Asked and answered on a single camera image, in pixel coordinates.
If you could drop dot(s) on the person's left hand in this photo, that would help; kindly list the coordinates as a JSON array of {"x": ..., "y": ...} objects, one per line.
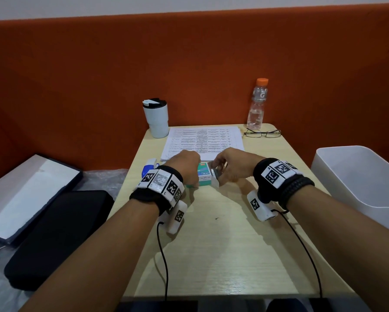
[{"x": 183, "y": 164}]

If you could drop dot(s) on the person's right fingers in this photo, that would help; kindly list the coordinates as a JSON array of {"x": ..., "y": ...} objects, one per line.
[{"x": 219, "y": 164}]

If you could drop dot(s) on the person's right hand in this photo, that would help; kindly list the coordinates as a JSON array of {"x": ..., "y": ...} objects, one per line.
[{"x": 238, "y": 165}]

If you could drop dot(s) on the black right wristband with markers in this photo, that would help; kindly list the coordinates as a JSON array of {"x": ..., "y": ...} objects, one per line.
[{"x": 279, "y": 178}]

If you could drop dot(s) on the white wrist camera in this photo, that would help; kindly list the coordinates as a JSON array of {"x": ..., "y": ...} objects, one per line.
[
  {"x": 259, "y": 206},
  {"x": 177, "y": 219}
]

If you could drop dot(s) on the person's right forearm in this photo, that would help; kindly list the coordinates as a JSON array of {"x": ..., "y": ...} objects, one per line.
[{"x": 340, "y": 240}]

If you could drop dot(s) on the person's left fingers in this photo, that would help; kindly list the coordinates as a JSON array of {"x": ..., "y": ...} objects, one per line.
[{"x": 193, "y": 177}]

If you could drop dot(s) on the white tumbler with black lid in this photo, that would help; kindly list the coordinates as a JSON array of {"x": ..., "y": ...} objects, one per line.
[{"x": 156, "y": 118}]

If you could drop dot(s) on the small green and white box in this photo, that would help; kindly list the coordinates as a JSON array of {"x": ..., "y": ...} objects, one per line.
[{"x": 204, "y": 177}]

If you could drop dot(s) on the blue and white stapler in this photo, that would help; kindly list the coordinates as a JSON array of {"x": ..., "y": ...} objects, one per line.
[{"x": 149, "y": 167}]

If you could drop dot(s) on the black left wristband with markers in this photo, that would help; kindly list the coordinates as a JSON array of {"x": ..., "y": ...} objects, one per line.
[{"x": 162, "y": 186}]

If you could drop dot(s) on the white flat box with dark edge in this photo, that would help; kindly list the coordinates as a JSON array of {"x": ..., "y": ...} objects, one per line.
[{"x": 28, "y": 198}]

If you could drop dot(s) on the black wristband with markers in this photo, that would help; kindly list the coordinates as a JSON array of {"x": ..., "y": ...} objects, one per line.
[
  {"x": 279, "y": 178},
  {"x": 162, "y": 186}
]

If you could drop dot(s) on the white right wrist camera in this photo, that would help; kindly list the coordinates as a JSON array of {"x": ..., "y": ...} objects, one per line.
[{"x": 259, "y": 206}]

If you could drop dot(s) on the printed paper sheet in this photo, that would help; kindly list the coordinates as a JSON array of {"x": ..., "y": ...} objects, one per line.
[{"x": 202, "y": 141}]

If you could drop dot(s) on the orange fabric partition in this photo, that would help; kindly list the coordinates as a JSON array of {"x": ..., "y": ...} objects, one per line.
[{"x": 194, "y": 68}]

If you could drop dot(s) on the clear bottle with orange cap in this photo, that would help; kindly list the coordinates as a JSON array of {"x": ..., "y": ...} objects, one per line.
[{"x": 256, "y": 107}]

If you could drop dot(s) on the black-framed eyeglasses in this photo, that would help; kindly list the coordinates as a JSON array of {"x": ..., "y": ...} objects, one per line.
[{"x": 262, "y": 133}]

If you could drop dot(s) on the white plastic bin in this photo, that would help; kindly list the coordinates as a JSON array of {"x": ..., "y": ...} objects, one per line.
[{"x": 360, "y": 178}]

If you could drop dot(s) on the black zipped case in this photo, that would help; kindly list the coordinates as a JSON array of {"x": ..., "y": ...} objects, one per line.
[{"x": 61, "y": 237}]

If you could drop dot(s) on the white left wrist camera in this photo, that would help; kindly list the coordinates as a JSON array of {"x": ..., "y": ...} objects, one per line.
[{"x": 177, "y": 219}]

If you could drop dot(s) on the person's left forearm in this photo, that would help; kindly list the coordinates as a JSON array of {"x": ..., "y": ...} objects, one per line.
[{"x": 100, "y": 256}]

